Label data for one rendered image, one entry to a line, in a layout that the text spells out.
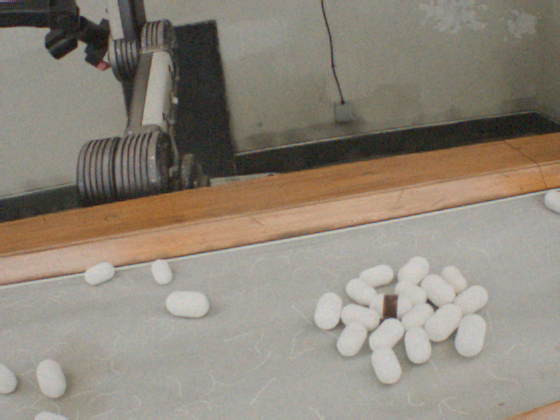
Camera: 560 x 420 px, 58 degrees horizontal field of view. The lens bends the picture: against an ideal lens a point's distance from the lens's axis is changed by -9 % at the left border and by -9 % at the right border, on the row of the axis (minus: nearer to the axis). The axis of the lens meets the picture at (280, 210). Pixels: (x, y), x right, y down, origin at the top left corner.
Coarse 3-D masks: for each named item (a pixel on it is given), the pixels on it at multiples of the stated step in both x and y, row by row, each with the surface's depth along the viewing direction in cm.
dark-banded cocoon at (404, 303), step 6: (378, 294) 44; (372, 300) 44; (378, 300) 43; (402, 300) 43; (408, 300) 43; (372, 306) 44; (378, 306) 43; (402, 306) 43; (408, 306) 43; (378, 312) 43; (402, 312) 43
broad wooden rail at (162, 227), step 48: (480, 144) 69; (528, 144) 67; (192, 192) 64; (240, 192) 63; (288, 192) 61; (336, 192) 60; (384, 192) 59; (432, 192) 60; (480, 192) 60; (528, 192) 60; (0, 240) 58; (48, 240) 57; (96, 240) 56; (144, 240) 56; (192, 240) 57; (240, 240) 57
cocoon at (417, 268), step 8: (416, 256) 48; (408, 264) 47; (416, 264) 47; (424, 264) 47; (400, 272) 47; (408, 272) 46; (416, 272) 46; (424, 272) 47; (400, 280) 47; (416, 280) 46
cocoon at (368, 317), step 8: (352, 304) 44; (344, 312) 43; (352, 312) 43; (360, 312) 42; (368, 312) 42; (376, 312) 43; (344, 320) 43; (352, 320) 43; (360, 320) 42; (368, 320) 42; (376, 320) 42; (368, 328) 42
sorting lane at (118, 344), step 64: (192, 256) 56; (256, 256) 55; (320, 256) 54; (384, 256) 52; (448, 256) 51; (512, 256) 50; (0, 320) 48; (64, 320) 48; (128, 320) 47; (192, 320) 46; (256, 320) 46; (384, 320) 44; (512, 320) 42; (128, 384) 40; (192, 384) 39; (256, 384) 39; (320, 384) 38; (384, 384) 38; (448, 384) 37; (512, 384) 36
